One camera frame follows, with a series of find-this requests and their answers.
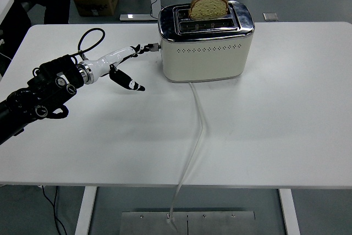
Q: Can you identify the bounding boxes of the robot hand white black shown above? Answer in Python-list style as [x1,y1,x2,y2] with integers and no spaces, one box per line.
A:
[89,42,160,92]

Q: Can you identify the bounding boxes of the cream chrome two-slot toaster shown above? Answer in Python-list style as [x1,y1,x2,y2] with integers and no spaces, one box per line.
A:
[158,0,255,83]

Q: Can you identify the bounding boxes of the brown cardboard box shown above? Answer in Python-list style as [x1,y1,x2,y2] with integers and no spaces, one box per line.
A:
[73,0,120,17]

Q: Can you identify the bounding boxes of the brown-crusted bread slice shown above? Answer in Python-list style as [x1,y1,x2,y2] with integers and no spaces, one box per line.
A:
[188,0,229,21]

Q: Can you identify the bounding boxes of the white side table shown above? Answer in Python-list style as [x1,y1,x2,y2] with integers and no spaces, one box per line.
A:
[0,0,14,24]

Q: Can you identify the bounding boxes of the white table leg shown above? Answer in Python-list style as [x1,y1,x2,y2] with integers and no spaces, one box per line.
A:
[74,187,97,235]
[277,188,301,235]

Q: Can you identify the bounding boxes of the grey metal plate with screws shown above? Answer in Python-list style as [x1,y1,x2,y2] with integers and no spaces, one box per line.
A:
[120,211,256,235]

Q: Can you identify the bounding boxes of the white toaster power cord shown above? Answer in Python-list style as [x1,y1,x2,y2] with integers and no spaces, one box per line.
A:
[166,81,206,233]

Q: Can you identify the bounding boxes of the black floor cable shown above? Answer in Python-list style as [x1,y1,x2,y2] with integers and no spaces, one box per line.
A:
[41,185,68,235]

